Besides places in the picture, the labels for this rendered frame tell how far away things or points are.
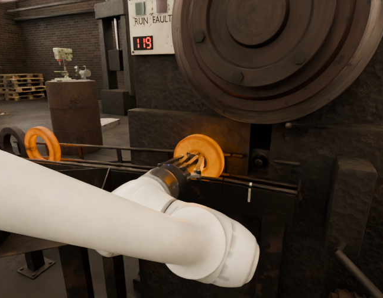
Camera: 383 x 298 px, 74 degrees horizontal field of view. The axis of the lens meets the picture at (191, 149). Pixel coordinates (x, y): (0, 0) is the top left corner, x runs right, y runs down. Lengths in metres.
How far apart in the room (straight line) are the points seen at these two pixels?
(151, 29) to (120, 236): 0.76
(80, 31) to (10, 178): 9.66
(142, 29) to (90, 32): 8.64
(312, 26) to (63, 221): 0.50
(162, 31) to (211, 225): 0.68
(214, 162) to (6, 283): 1.28
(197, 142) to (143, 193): 0.31
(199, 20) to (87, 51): 9.10
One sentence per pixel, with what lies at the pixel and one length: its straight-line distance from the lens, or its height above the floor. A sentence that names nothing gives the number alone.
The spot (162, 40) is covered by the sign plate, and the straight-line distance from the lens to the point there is 0.90.
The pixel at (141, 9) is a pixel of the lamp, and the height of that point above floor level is 1.20.
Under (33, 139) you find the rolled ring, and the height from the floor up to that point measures 0.72.
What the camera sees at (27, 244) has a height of 0.59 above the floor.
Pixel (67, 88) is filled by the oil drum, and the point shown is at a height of 0.80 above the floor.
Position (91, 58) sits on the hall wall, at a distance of 9.56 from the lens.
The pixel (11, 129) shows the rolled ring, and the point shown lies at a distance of 1.37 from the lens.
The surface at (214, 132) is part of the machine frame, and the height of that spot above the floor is 0.82.
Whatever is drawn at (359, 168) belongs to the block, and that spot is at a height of 0.80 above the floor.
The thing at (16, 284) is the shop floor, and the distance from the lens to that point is 1.66.
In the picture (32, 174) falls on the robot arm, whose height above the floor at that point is 0.93.
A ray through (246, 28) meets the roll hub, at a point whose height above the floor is 1.09.
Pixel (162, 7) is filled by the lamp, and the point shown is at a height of 1.19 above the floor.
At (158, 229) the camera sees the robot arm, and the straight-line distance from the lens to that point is 0.29.
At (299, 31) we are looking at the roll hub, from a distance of 0.57.
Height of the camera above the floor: 1.01
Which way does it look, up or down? 17 degrees down
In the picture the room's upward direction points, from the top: straight up
